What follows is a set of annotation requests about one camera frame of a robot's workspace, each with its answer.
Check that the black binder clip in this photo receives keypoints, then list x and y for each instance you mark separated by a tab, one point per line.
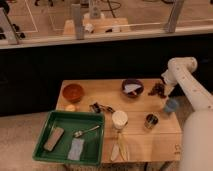
98	108

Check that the dark purple bowl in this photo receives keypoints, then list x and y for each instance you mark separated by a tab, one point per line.
132	81

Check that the small dark metal can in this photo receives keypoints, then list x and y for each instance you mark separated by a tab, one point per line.
150	121

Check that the green plastic tray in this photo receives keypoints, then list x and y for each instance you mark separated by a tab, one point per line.
72	122

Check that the brown rectangular block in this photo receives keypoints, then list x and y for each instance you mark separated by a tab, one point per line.
53	138

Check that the white cup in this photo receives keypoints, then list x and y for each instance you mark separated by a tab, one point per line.
119	119

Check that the orange bowl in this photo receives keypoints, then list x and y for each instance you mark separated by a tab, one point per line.
73	92

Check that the wooden board in background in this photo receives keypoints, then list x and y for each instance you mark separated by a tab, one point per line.
99	26

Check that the small yellow round fruit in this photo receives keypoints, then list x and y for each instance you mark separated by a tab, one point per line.
71	108

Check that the dark grape bunch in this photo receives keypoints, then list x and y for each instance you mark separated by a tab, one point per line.
158	89

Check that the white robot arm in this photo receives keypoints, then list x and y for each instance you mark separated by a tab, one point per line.
197	140

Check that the grey metal post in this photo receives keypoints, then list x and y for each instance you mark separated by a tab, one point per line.
78	21

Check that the metal spoon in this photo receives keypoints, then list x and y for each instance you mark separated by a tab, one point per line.
80	133

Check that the white cloth in bowl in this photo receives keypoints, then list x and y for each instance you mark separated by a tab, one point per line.
128	88

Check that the grey folded cloth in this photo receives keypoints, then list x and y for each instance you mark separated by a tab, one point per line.
76	149

